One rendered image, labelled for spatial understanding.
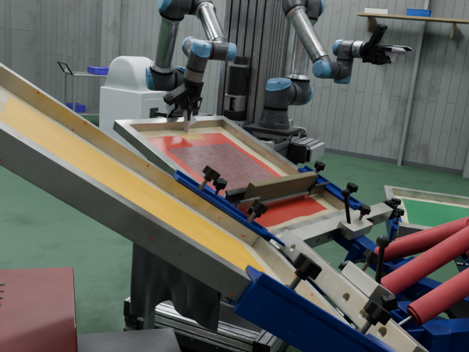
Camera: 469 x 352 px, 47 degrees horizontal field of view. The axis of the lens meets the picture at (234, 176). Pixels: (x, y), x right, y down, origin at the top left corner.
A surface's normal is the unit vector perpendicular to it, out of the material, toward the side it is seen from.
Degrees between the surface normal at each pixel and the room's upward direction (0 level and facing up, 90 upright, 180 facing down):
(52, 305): 0
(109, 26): 90
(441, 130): 90
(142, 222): 90
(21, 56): 90
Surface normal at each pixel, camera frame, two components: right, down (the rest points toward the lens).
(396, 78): -0.40, 0.18
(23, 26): 0.91, 0.18
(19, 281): 0.10, -0.97
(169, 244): 0.29, 0.25
